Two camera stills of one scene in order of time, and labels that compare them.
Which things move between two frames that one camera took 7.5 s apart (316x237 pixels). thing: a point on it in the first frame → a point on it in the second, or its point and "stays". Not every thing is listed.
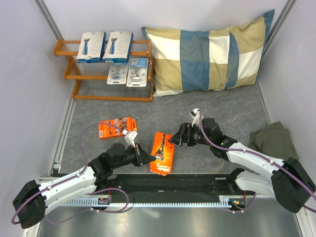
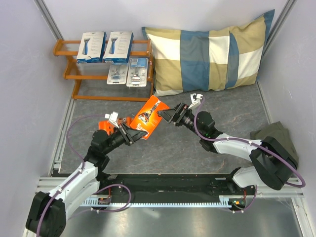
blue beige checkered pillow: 195,61 stays
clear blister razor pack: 117,73 stays
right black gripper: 185,129 → 176,114
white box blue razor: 91,49 stays
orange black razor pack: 164,152 → 147,119
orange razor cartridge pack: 116,127 stays
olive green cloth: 273,140 stays
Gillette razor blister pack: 137,72 stays
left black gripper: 141,156 → 130,135
